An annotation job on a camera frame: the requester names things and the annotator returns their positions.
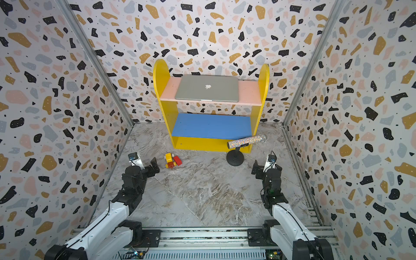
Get silver laptop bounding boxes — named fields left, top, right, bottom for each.
left=175, top=75, right=239, bottom=102

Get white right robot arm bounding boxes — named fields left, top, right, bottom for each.
left=247, top=162, right=334, bottom=260

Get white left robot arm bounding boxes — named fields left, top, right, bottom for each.
left=44, top=158, right=160, bottom=260

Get red yellow toy blocks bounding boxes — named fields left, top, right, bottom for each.
left=165, top=153, right=182, bottom=169

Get sprinkle kaleidoscope on black stand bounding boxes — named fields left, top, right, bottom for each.
left=226, top=134, right=267, bottom=167

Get yellow pink blue wooden shelf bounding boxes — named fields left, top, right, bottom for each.
left=153, top=60, right=270, bottom=152

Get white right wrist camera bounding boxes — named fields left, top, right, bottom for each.
left=263, top=151, right=277, bottom=172

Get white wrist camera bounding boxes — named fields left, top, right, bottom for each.
left=128, top=152, right=145, bottom=169
left=263, top=151, right=277, bottom=172

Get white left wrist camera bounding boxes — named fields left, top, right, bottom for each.
left=128, top=152, right=145, bottom=169

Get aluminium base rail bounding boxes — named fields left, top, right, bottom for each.
left=69, top=226, right=342, bottom=260

